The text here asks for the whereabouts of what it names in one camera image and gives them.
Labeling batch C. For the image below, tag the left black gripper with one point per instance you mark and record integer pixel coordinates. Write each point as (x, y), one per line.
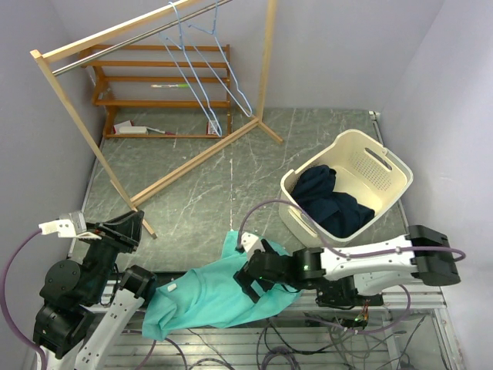
(122, 231)

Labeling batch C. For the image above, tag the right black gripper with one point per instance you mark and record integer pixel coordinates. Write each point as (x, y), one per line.
(245, 280)

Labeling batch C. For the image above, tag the teal t shirt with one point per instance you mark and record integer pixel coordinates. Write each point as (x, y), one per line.
(209, 296)

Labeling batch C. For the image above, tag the navy blue t shirt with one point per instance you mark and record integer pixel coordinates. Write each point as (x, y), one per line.
(338, 213)

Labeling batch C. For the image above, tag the light blue hanger with teal shirt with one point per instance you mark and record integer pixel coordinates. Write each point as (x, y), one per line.
(197, 89)

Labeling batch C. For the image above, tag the light blue wire hanger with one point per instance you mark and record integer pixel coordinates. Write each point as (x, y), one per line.
(247, 109)

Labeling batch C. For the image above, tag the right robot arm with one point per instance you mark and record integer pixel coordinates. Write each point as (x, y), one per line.
(349, 276)

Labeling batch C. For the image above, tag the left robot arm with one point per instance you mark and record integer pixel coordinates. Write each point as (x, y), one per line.
(68, 282)

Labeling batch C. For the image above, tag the white red flat box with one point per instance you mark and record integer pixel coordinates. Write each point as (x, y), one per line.
(127, 127)

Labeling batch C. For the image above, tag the wooden shoe shelf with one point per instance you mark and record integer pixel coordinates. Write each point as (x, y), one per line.
(123, 80)

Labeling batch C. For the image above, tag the cream plastic laundry basket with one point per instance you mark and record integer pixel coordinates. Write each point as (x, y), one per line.
(365, 169)

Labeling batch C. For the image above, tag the wooden clothes rack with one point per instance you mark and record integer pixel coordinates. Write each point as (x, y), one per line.
(76, 54)

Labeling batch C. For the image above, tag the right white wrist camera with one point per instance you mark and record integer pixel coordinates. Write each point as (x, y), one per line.
(250, 244)

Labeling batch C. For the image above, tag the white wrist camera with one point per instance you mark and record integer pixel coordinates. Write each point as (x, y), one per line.
(250, 244)
(71, 225)

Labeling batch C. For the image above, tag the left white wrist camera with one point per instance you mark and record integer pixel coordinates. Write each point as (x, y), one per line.
(71, 225)

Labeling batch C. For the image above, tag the aluminium rail frame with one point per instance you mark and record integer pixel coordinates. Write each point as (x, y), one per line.
(60, 341)

